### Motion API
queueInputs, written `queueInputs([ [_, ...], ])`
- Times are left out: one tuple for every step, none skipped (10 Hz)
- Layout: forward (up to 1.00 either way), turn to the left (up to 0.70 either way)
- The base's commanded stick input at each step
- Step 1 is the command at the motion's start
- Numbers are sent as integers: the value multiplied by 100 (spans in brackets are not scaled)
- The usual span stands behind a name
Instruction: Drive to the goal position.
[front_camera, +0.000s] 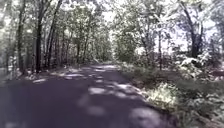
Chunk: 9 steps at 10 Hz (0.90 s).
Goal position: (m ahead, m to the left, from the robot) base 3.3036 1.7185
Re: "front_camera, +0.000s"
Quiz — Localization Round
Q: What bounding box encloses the dark grey asphalt path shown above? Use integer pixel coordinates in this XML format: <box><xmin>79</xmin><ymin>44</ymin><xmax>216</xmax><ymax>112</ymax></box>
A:
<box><xmin>0</xmin><ymin>63</ymin><xmax>178</xmax><ymax>128</ymax></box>

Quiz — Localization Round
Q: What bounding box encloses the wood of trees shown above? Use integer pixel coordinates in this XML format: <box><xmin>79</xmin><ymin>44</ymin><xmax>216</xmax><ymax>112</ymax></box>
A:
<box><xmin>0</xmin><ymin>0</ymin><xmax>114</xmax><ymax>76</ymax></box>
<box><xmin>109</xmin><ymin>0</ymin><xmax>224</xmax><ymax>73</ymax></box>

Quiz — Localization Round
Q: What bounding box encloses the overgrown grass verge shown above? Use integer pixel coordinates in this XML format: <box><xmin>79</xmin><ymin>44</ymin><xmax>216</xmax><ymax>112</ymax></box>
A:
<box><xmin>116</xmin><ymin>61</ymin><xmax>224</xmax><ymax>128</ymax></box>

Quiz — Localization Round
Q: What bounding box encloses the leaf-strewn earth verge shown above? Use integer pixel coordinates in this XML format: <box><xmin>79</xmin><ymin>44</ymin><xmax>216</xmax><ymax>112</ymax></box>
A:
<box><xmin>0</xmin><ymin>64</ymin><xmax>84</xmax><ymax>84</ymax></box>

